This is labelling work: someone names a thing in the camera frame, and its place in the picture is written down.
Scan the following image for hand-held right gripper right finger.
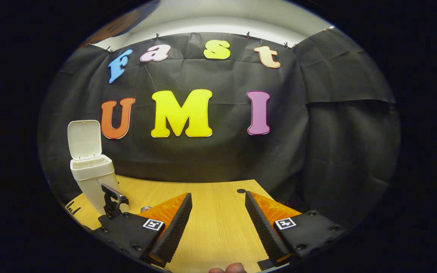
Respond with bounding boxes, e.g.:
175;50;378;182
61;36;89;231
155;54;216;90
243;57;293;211
245;191;346;270

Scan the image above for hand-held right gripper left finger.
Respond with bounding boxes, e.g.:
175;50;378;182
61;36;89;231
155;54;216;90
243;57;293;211
96;192;193;267

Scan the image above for white desktop garbage bin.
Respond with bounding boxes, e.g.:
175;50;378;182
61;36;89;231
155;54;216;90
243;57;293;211
67;120;130;217

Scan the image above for wooden desktop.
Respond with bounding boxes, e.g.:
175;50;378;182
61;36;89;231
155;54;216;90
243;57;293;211
65;174;280;273

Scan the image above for black backdrop cloth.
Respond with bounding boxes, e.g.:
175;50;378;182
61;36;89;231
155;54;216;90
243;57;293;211
38;27;401;228

